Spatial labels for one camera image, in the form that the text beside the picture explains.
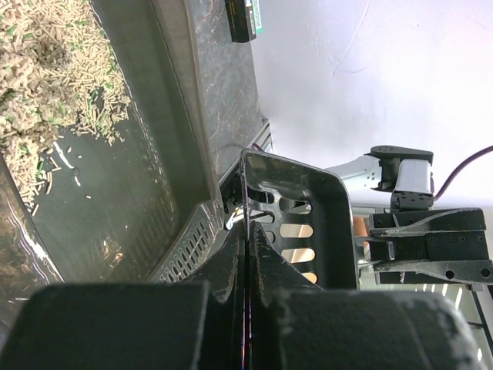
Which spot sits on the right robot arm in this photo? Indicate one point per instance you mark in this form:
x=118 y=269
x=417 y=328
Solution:
x=404 y=173

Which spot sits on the black slotted litter scoop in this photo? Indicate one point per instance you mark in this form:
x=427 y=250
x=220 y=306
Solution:
x=303 y=230

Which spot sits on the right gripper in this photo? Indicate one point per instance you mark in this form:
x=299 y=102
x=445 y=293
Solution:
x=430 y=247

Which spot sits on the pile of pellet cat litter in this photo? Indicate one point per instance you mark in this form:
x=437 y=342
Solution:
x=58 y=71

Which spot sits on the dark translucent litter box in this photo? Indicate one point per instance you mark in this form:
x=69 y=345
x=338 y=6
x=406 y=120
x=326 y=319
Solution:
x=145 y=207

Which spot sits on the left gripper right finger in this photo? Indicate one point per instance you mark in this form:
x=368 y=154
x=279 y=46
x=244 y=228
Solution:
x=295 y=324

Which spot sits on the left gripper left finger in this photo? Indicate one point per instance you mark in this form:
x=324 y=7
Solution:
x=196 y=323

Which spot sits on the teal cardboard box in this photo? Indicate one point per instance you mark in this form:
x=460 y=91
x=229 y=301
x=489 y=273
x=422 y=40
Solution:
x=257 y=16

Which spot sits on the black cardboard box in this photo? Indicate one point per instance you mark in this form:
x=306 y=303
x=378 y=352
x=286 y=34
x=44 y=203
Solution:
x=241 y=20

